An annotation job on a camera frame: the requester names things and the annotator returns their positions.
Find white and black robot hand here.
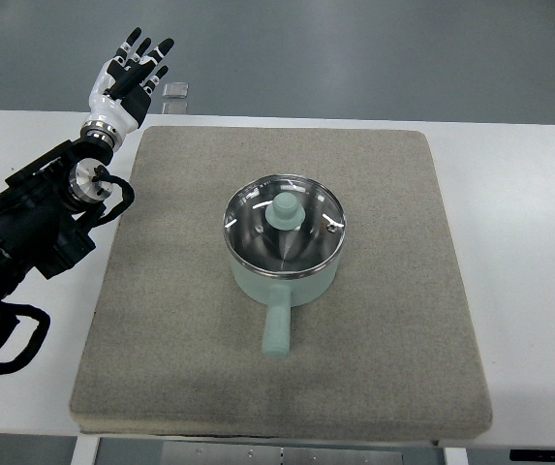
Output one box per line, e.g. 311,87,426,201
86,27,174,146

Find glass lid with green knob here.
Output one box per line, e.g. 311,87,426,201
223,174,347,279

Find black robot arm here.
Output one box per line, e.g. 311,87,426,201
0,120,135,375

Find lower metal floor plate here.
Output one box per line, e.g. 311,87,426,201
162,101,188,114

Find mint green saucepan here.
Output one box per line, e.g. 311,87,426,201
230,255,341,359

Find grey felt mat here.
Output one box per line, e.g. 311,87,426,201
70,126,493,442

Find black control panel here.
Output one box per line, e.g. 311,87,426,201
509,449,555,463

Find metal table frame plate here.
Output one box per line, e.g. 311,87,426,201
160,442,404,465

